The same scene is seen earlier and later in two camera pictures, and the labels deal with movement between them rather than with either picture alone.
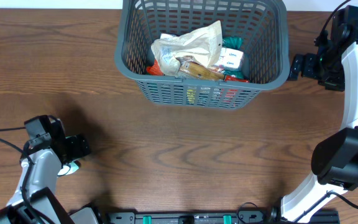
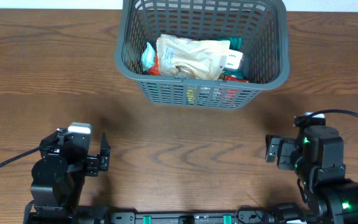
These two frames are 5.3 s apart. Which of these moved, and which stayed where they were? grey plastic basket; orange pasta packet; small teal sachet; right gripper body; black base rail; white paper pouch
Moved: right gripper body; white paper pouch; small teal sachet
Stayed: orange pasta packet; grey plastic basket; black base rail
